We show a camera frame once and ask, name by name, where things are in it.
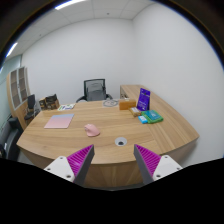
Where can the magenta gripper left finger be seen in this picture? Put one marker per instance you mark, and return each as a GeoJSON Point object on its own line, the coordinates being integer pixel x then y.
{"type": "Point", "coordinates": [73, 168]}

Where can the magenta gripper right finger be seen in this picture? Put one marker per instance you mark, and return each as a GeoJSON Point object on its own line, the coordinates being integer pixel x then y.
{"type": "Point", "coordinates": [153, 166]}

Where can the pink blue mouse pad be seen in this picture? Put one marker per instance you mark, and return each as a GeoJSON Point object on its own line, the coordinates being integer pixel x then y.
{"type": "Point", "coordinates": [61, 121]}

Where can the small blue box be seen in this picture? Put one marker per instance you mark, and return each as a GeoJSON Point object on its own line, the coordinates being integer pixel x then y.
{"type": "Point", "coordinates": [142, 119]}

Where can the wooden office desk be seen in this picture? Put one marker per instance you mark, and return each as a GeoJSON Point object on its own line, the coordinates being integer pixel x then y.
{"type": "Point", "coordinates": [112, 166]}

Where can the small tan box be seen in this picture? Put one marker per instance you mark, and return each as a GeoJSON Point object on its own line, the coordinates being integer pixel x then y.
{"type": "Point", "coordinates": [135, 112]}

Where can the colourful leaflet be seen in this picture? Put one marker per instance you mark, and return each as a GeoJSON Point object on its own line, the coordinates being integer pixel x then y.
{"type": "Point", "coordinates": [66, 107]}

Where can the orange cardboard box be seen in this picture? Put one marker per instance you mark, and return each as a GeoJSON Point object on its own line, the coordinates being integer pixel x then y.
{"type": "Point", "coordinates": [125, 104]}

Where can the dark box on cabinet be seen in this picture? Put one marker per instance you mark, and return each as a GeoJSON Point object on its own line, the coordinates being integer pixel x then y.
{"type": "Point", "coordinates": [49, 103]}

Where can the round grey coaster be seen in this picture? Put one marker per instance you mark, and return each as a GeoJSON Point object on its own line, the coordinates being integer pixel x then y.
{"type": "Point", "coordinates": [110, 103]}

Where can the black chair at left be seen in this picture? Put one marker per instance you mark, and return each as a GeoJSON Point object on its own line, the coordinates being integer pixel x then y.
{"type": "Point", "coordinates": [8, 139]}

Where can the grey mesh office chair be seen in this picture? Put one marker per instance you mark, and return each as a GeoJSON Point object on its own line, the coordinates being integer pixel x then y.
{"type": "Point", "coordinates": [94, 90]}

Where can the black chair by shelf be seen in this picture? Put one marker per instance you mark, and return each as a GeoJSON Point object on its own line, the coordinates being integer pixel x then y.
{"type": "Point", "coordinates": [30, 112]}

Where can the wooden bookshelf cabinet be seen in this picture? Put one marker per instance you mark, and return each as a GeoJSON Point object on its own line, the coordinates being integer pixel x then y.
{"type": "Point", "coordinates": [18, 92]}

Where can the desk cable grommet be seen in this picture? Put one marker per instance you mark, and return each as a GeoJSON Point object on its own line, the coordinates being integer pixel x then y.
{"type": "Point", "coordinates": [120, 141]}

